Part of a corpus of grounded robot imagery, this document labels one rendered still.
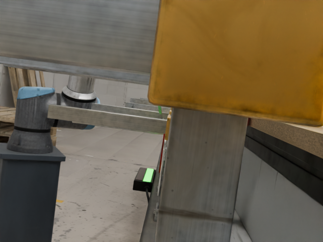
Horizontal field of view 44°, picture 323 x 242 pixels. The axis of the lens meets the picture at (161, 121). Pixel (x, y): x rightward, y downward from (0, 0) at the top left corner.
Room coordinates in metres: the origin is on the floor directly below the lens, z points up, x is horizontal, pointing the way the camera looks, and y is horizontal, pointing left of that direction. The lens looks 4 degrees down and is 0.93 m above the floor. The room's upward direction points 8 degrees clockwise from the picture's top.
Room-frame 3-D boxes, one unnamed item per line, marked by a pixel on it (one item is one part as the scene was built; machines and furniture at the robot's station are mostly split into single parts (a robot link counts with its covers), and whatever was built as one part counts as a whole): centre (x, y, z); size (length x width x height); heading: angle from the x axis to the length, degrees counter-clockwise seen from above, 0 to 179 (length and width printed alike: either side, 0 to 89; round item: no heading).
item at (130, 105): (2.41, 0.01, 0.81); 0.43 x 0.03 x 0.04; 89
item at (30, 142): (1.72, 0.54, 0.65); 0.19 x 0.19 x 0.10
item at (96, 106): (1.41, 0.03, 0.83); 0.43 x 0.03 x 0.04; 89
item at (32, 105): (1.72, 0.54, 0.79); 0.17 x 0.15 x 0.18; 112
